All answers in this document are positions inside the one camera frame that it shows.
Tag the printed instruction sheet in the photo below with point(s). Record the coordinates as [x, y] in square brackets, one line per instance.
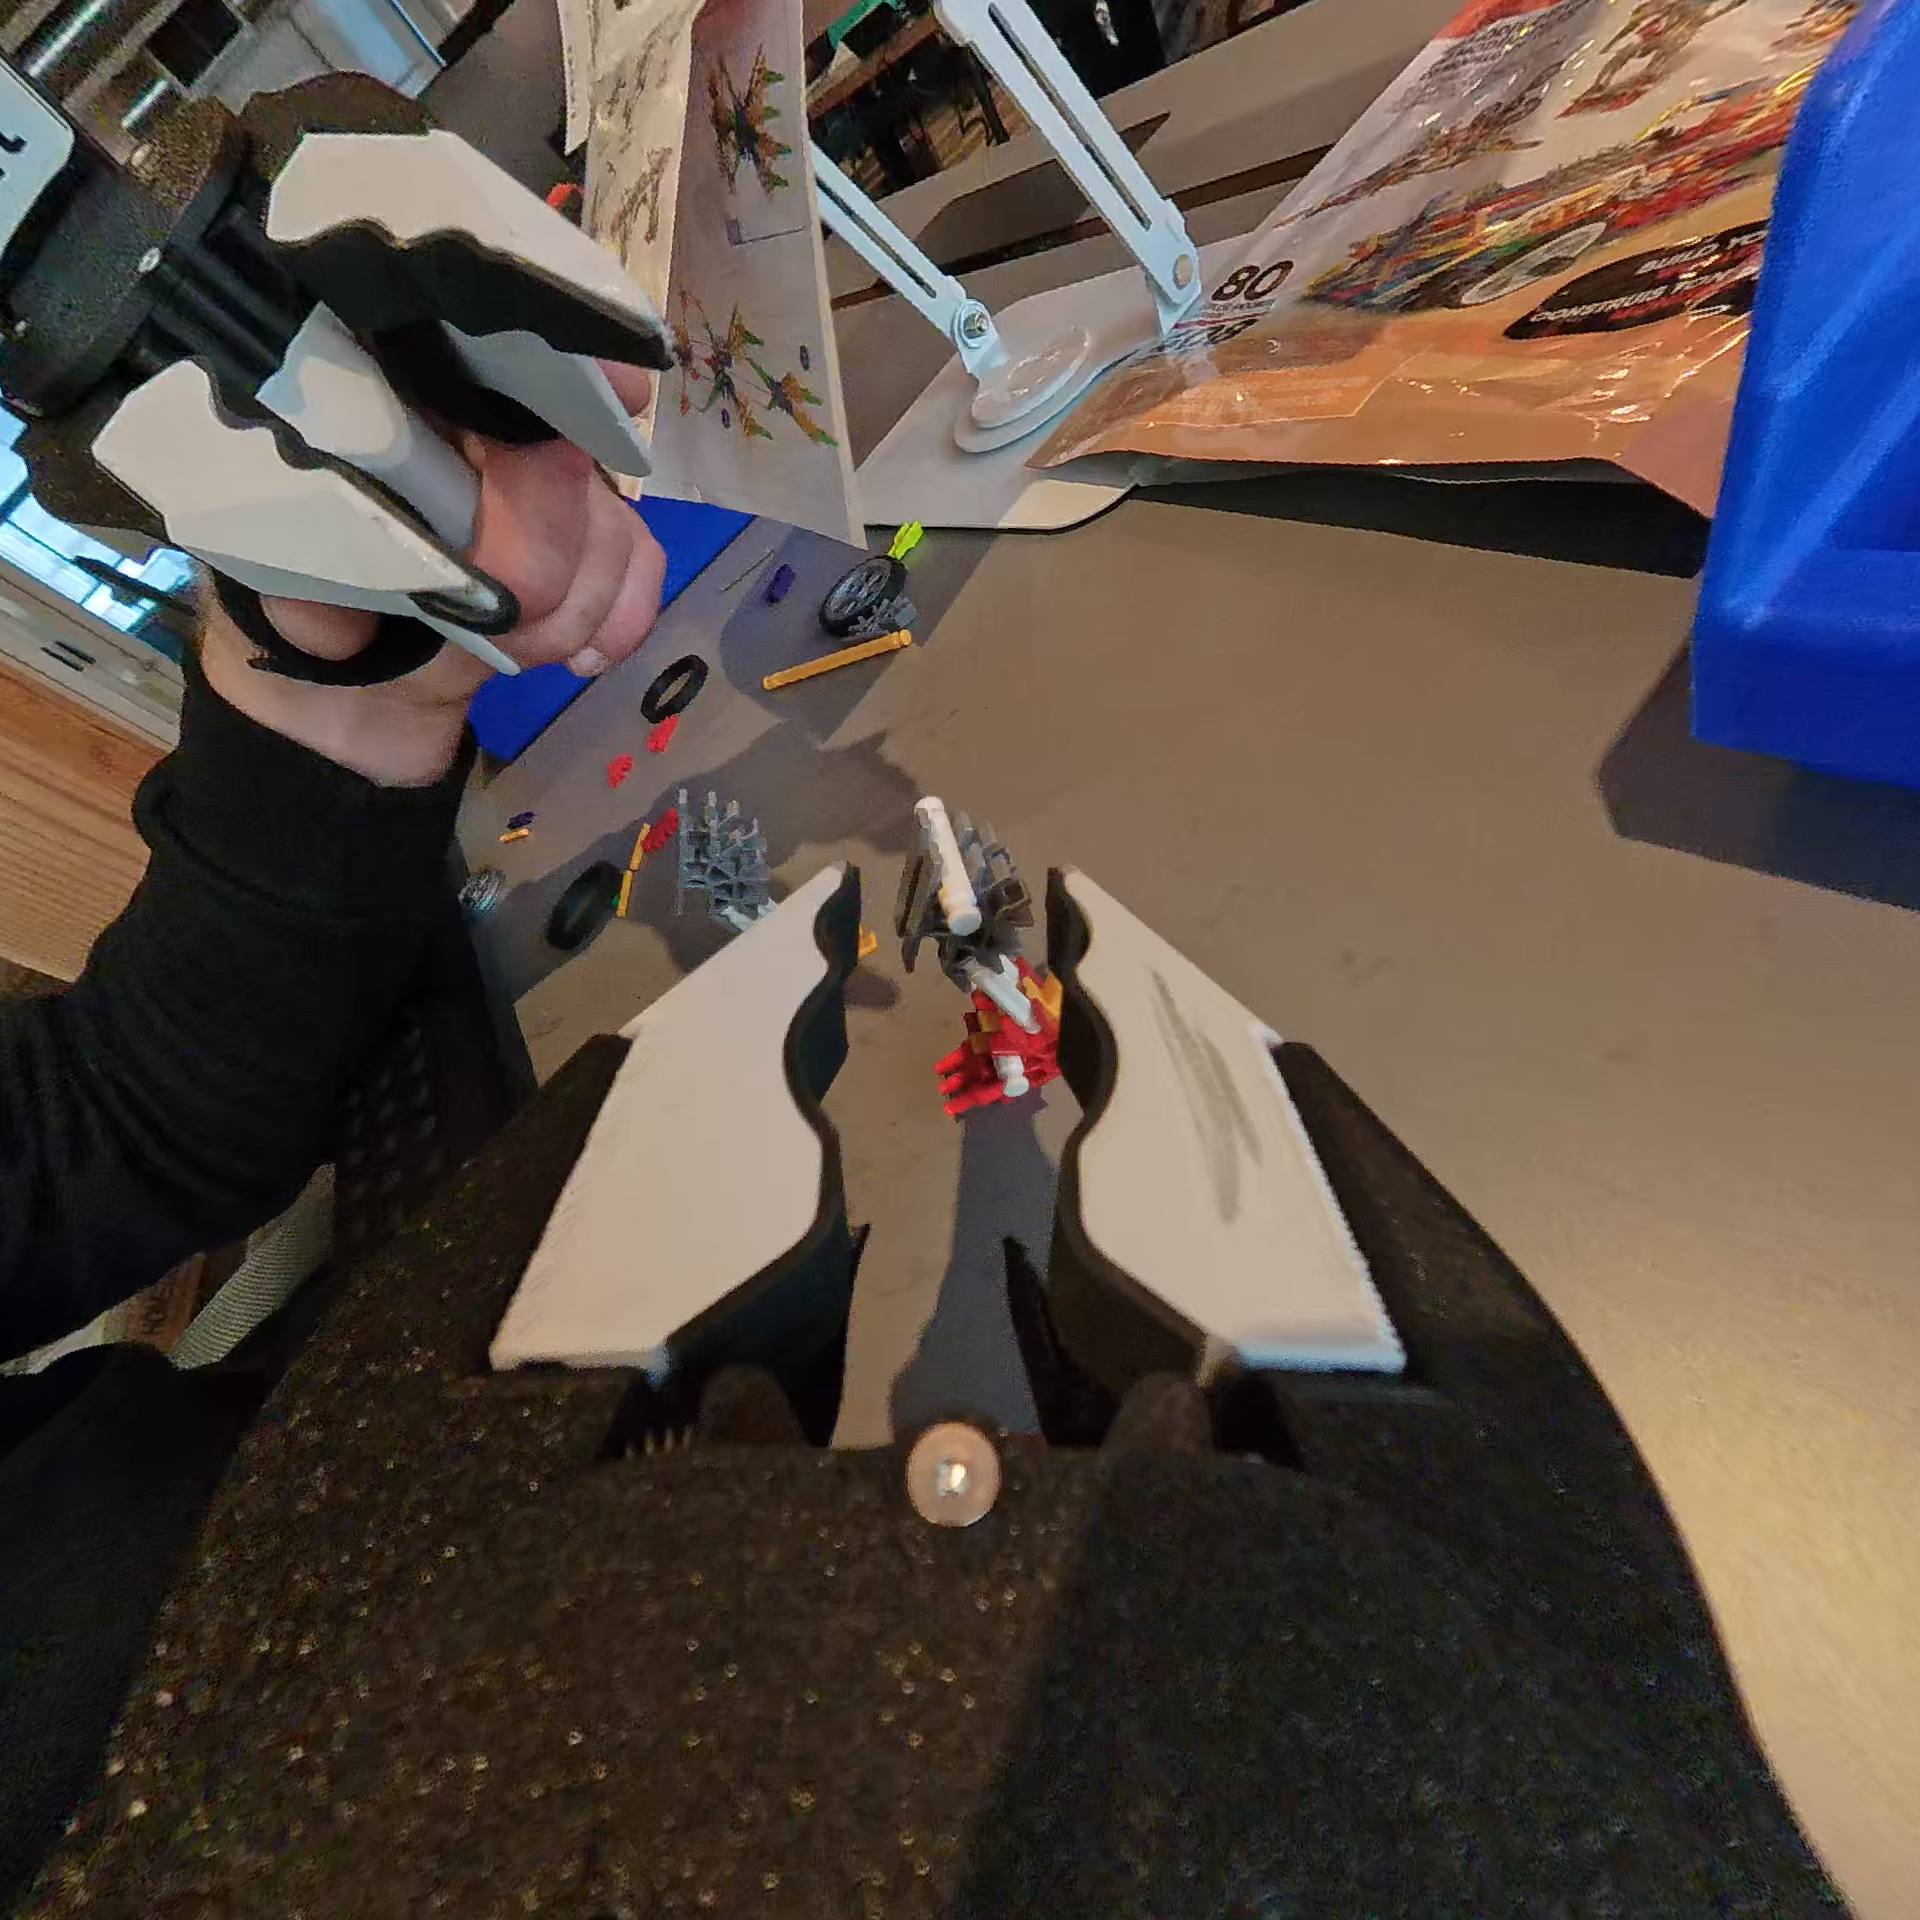
[748, 299]

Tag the small grey toy wheel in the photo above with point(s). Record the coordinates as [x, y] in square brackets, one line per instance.
[479, 891]

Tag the wooden board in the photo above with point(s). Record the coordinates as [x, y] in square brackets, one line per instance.
[73, 813]

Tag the dark clothing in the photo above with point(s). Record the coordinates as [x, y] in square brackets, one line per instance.
[73, 1500]

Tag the small grey toy rod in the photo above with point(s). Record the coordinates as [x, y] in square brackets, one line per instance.
[744, 568]

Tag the grey red yellow toy assembly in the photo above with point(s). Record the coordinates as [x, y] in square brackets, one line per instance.
[985, 961]
[718, 862]

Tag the blue plastic bin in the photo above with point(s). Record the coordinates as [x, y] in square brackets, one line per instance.
[1814, 448]

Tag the white toy rod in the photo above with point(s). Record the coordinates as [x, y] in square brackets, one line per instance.
[948, 862]

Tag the toy parts bag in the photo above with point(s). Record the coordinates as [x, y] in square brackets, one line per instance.
[1426, 330]

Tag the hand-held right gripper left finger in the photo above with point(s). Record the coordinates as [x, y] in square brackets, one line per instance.
[689, 1185]

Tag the person's left hand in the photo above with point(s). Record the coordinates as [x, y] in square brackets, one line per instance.
[556, 555]

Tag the blue plastic container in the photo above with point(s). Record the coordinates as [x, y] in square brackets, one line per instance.
[689, 538]

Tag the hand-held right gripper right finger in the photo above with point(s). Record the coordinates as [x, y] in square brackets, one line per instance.
[1214, 1201]

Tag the instruction sheet on white stand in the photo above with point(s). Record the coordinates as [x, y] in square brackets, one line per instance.
[1034, 361]

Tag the toy wheel with grey hub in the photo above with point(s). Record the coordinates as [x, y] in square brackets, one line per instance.
[859, 595]

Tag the short yellow toy rod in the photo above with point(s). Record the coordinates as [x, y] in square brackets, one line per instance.
[631, 870]

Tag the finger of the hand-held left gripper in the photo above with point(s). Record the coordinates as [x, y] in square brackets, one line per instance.
[451, 211]
[254, 478]

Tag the person's left forearm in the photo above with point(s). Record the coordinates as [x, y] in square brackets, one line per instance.
[225, 975]

